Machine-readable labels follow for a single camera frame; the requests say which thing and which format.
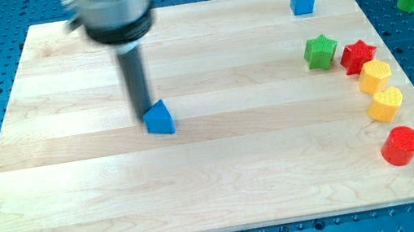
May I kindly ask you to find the red cylinder block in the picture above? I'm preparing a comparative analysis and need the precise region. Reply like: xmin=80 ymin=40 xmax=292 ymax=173
xmin=381 ymin=125 xmax=414 ymax=166

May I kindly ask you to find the green star block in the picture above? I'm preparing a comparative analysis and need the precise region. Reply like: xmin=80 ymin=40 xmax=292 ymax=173
xmin=303 ymin=34 xmax=338 ymax=70

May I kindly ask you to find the wooden board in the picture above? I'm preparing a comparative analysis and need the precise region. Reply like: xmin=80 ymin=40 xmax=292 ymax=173
xmin=0 ymin=0 xmax=414 ymax=232

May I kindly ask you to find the yellow hexagon block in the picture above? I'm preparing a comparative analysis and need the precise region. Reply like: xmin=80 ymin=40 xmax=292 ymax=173
xmin=358 ymin=59 xmax=392 ymax=95

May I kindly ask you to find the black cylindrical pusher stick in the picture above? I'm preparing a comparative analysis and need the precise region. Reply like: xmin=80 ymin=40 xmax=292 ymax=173
xmin=115 ymin=41 xmax=152 ymax=120

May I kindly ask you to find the blue cube block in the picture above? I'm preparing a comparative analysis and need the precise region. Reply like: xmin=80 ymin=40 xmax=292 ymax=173
xmin=290 ymin=0 xmax=315 ymax=15

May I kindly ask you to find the yellow heart block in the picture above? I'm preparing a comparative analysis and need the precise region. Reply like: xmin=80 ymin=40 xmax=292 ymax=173
xmin=367 ymin=86 xmax=403 ymax=123

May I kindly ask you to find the blue triangle block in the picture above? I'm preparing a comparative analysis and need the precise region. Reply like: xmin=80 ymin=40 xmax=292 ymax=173
xmin=142 ymin=100 xmax=176 ymax=134

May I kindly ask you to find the red star block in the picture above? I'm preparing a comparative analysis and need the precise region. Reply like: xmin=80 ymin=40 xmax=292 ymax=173
xmin=340 ymin=40 xmax=377 ymax=76

